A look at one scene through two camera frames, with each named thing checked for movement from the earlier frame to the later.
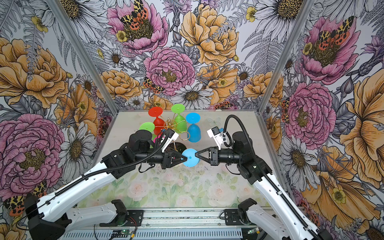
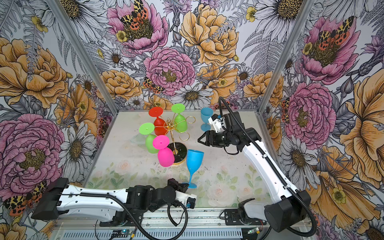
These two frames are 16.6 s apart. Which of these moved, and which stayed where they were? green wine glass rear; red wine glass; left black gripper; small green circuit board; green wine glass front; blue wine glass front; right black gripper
Moved: left black gripper; right black gripper; blue wine glass front
Stayed: green wine glass front; green wine glass rear; red wine glass; small green circuit board
